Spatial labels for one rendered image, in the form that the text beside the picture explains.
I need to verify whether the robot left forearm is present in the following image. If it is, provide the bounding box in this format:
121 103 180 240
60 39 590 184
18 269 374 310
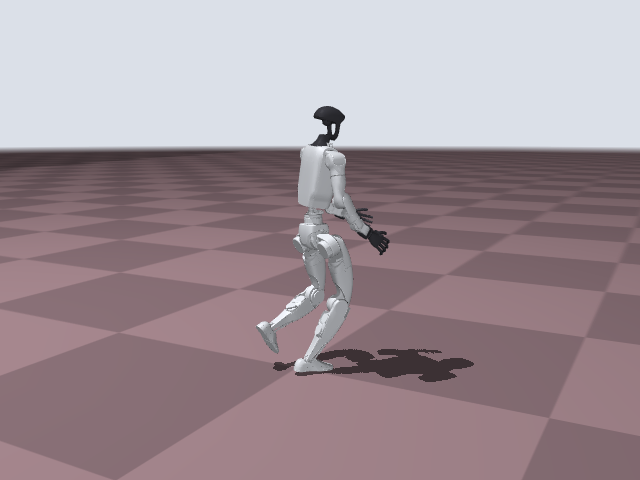
322 203 343 217

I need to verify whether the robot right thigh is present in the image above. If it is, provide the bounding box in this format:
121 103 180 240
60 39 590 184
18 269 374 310
316 232 353 312

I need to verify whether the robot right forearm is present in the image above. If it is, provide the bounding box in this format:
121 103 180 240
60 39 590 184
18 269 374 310
341 194 370 236

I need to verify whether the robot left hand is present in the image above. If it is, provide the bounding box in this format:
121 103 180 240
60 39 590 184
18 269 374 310
334 208 373 227

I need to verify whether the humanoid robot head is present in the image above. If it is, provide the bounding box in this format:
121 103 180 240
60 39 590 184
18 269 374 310
311 106 345 147

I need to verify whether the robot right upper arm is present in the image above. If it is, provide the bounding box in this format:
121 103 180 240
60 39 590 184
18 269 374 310
325 151 347 209

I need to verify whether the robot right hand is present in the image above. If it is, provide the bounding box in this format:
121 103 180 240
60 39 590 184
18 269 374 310
357 225 390 255

